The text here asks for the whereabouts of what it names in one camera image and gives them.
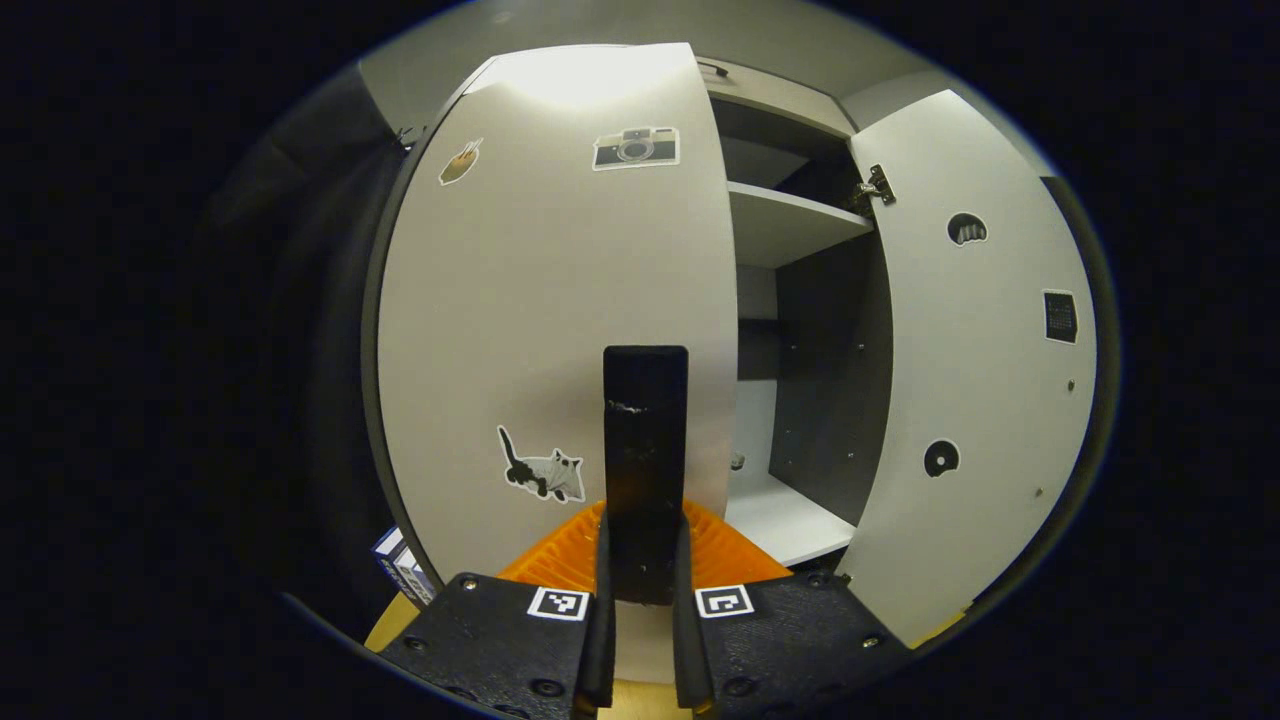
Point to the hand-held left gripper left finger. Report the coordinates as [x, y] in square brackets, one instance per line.
[500, 640]

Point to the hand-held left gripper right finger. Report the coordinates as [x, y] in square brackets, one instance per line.
[780, 640]

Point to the beige cabinet door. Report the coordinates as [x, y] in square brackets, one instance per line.
[980, 380]
[540, 300]

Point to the black backdrop cloth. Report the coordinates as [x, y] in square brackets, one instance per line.
[300, 350]

